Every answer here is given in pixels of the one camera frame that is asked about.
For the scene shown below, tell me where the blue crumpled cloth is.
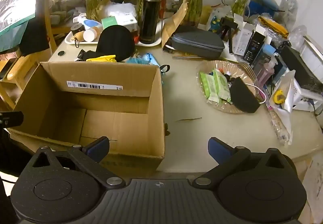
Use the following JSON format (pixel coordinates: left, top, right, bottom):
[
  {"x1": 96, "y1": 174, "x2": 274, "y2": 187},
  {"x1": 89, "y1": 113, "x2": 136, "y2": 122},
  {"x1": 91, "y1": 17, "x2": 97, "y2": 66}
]
[{"x1": 126, "y1": 53, "x2": 160, "y2": 66}]

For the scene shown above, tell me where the tan round pouch with ring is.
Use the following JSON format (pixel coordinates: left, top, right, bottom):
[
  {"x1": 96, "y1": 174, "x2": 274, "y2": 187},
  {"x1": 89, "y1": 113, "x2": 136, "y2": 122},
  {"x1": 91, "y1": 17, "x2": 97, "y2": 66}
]
[{"x1": 73, "y1": 27, "x2": 98, "y2": 42}]

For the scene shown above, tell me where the white appliance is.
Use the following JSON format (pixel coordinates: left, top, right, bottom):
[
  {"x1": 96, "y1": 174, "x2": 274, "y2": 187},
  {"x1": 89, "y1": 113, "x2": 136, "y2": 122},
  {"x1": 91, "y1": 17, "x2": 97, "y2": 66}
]
[{"x1": 293, "y1": 36, "x2": 323, "y2": 112}]

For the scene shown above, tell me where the black flat device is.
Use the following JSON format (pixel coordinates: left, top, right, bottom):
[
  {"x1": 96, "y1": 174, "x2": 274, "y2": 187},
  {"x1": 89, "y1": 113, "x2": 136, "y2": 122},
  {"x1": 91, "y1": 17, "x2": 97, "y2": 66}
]
[{"x1": 279, "y1": 44, "x2": 323, "y2": 85}]

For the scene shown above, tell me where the yellow pouch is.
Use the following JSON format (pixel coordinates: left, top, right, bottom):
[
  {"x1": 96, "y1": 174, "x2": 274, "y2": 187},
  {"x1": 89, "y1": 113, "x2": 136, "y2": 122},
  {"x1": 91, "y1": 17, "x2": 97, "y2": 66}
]
[{"x1": 259, "y1": 15, "x2": 289, "y2": 37}]

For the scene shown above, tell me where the black cap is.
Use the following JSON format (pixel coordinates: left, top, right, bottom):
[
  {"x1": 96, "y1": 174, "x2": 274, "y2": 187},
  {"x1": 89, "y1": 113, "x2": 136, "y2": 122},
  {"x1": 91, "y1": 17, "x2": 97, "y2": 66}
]
[{"x1": 96, "y1": 25, "x2": 135, "y2": 61}]

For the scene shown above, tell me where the pink soap bottle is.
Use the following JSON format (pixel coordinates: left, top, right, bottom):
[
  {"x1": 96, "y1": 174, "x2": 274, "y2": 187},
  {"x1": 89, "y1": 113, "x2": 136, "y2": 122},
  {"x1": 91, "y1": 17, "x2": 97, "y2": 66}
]
[{"x1": 256, "y1": 58, "x2": 278, "y2": 87}]

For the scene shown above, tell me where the black thermos bottle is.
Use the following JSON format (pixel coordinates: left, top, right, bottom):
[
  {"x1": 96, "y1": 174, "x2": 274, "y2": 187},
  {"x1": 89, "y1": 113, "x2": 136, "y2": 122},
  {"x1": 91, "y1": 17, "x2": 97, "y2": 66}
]
[{"x1": 139, "y1": 0, "x2": 167, "y2": 44}]

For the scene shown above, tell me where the brown cardboard box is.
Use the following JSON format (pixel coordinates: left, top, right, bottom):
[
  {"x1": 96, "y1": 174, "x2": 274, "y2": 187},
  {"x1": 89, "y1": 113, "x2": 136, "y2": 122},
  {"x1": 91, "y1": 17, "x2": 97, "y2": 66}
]
[{"x1": 9, "y1": 62, "x2": 168, "y2": 171}]

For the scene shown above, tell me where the brown paper bag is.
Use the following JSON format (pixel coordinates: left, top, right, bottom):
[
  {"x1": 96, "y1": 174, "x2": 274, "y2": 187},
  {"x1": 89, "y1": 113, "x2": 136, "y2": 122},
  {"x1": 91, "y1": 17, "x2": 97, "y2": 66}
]
[{"x1": 161, "y1": 2, "x2": 188, "y2": 49}]

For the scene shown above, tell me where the blue green toy figure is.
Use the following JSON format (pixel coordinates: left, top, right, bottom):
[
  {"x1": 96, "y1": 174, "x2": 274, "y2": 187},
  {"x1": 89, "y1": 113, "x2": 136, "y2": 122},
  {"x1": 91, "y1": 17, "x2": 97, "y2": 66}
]
[{"x1": 209, "y1": 15, "x2": 222, "y2": 32}]

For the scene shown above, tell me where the yellow packet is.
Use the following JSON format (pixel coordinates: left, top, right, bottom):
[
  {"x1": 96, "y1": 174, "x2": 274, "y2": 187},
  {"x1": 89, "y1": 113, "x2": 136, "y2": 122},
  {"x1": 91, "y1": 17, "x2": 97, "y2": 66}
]
[{"x1": 86, "y1": 55, "x2": 116, "y2": 63}]

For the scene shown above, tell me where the black crumpled cloth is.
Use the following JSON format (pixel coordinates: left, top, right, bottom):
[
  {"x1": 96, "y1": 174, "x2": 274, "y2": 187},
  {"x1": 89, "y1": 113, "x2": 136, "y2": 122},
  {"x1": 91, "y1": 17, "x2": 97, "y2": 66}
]
[{"x1": 78, "y1": 50, "x2": 100, "y2": 61}]

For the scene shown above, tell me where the white plastic tray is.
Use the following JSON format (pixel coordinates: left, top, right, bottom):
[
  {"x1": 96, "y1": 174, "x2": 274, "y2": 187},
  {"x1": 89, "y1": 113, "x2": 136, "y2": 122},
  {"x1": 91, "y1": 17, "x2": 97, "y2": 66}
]
[{"x1": 65, "y1": 20, "x2": 162, "y2": 47}]

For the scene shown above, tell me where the small black tripod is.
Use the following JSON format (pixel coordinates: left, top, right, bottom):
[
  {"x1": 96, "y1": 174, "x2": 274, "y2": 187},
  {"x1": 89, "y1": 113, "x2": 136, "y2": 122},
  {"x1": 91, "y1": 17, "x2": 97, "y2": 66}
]
[{"x1": 219, "y1": 17, "x2": 239, "y2": 54}]

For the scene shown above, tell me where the blue bag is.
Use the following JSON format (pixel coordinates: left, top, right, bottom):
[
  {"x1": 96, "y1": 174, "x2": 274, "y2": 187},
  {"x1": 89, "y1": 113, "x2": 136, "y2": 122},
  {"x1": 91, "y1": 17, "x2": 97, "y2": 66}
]
[{"x1": 249, "y1": 0, "x2": 275, "y2": 16}]

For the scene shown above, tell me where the dark cloth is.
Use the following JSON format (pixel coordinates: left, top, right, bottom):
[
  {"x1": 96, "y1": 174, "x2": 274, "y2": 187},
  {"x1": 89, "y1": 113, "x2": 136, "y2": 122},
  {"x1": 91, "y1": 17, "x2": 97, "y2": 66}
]
[{"x1": 20, "y1": 0, "x2": 51, "y2": 56}]

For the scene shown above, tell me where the bag with green packets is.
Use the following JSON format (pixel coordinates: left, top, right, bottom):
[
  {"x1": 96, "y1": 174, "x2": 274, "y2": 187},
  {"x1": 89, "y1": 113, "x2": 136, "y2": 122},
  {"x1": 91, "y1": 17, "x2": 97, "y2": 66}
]
[{"x1": 197, "y1": 60, "x2": 265, "y2": 114}]

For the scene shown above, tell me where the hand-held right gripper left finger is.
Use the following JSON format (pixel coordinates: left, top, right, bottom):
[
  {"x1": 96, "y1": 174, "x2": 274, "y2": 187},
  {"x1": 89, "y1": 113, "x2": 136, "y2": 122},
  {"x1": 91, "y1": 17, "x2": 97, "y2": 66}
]
[{"x1": 26, "y1": 136, "x2": 126, "y2": 189}]

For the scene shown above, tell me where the crumpled brown paper wrap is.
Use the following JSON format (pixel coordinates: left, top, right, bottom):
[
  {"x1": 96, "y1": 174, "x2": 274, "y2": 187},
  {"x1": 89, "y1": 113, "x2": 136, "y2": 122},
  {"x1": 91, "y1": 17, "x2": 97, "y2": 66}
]
[{"x1": 96, "y1": 0, "x2": 111, "y2": 21}]

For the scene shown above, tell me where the grey zip case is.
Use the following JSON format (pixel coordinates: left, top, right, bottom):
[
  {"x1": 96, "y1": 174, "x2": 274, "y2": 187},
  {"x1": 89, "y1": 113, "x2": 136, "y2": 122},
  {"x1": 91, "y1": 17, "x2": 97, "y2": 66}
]
[{"x1": 168, "y1": 25, "x2": 225, "y2": 60}]

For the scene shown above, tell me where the black cloth pouch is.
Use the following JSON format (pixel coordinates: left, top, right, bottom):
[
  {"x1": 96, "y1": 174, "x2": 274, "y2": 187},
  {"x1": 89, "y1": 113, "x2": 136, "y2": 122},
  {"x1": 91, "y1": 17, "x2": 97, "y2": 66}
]
[{"x1": 229, "y1": 77, "x2": 261, "y2": 113}]

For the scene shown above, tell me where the small black round jar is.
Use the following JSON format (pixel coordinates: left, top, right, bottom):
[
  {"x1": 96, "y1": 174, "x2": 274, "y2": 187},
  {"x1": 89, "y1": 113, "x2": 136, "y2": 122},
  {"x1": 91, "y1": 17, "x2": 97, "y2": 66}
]
[{"x1": 71, "y1": 24, "x2": 85, "y2": 35}]

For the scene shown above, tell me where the light blue box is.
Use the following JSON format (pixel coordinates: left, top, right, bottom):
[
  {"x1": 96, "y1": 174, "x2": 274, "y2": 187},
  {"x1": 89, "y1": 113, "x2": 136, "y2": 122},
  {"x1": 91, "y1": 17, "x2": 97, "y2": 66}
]
[{"x1": 262, "y1": 43, "x2": 277, "y2": 56}]

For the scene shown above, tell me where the white plastic bag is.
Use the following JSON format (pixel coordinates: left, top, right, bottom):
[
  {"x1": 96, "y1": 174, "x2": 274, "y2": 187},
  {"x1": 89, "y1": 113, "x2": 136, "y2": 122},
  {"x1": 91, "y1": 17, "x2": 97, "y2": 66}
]
[{"x1": 105, "y1": 2, "x2": 137, "y2": 18}]

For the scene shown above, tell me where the green wet wipes pack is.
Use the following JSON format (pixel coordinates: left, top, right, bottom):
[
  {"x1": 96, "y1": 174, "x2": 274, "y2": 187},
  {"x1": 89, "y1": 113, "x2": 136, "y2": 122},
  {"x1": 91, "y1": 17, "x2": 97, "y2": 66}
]
[{"x1": 200, "y1": 70, "x2": 231, "y2": 104}]

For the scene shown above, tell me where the crumpled clear plastic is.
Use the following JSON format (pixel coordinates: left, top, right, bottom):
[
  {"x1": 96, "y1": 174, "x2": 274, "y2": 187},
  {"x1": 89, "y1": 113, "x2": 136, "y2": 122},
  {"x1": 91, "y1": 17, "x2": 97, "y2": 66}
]
[{"x1": 280, "y1": 0, "x2": 298, "y2": 20}]

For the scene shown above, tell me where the white carton box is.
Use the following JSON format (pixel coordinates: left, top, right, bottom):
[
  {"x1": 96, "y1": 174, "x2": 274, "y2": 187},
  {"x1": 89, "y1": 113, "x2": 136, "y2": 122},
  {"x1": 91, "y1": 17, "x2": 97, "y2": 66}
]
[{"x1": 232, "y1": 14, "x2": 254, "y2": 55}]

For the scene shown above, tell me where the clear plastic bag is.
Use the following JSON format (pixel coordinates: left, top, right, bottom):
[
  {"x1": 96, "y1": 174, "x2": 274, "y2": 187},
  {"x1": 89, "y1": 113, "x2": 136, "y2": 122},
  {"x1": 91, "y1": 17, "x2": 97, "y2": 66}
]
[{"x1": 267, "y1": 70, "x2": 296, "y2": 146}]

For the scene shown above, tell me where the green white tissue box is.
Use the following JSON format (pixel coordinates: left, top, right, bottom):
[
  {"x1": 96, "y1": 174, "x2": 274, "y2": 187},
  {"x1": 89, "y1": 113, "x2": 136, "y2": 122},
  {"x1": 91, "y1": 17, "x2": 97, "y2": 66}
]
[{"x1": 101, "y1": 15, "x2": 138, "y2": 32}]

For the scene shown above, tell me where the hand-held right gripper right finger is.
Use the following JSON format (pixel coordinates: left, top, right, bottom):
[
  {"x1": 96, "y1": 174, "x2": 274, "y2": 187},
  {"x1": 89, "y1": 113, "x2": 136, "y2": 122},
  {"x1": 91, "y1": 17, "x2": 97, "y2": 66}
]
[{"x1": 192, "y1": 137, "x2": 298, "y2": 188}]

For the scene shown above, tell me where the black carton box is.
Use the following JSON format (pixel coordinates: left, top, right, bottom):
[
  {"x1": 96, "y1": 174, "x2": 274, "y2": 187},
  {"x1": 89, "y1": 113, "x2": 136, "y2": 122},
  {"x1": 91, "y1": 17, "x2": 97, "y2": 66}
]
[{"x1": 243, "y1": 31, "x2": 265, "y2": 64}]

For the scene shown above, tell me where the white cable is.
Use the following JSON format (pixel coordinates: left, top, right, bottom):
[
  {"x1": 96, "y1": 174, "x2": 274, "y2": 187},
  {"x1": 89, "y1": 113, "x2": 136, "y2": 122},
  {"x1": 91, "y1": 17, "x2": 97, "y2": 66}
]
[{"x1": 243, "y1": 84, "x2": 266, "y2": 104}]

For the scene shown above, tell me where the white blue bottle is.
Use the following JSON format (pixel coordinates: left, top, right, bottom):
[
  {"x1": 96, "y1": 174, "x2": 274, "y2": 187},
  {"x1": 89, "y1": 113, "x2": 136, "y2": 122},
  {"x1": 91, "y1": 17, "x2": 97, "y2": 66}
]
[{"x1": 73, "y1": 15, "x2": 103, "y2": 30}]

